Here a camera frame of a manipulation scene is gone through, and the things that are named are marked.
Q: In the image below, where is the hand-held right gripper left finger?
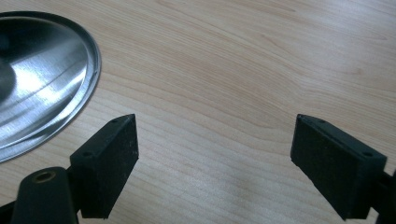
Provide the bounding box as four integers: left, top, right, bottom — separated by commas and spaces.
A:
69, 113, 140, 219

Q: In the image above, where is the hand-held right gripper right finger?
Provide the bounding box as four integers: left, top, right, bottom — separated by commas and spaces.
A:
290, 113, 388, 221

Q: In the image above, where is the round stainless steel plate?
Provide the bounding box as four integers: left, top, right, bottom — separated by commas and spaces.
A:
0, 10, 103, 164

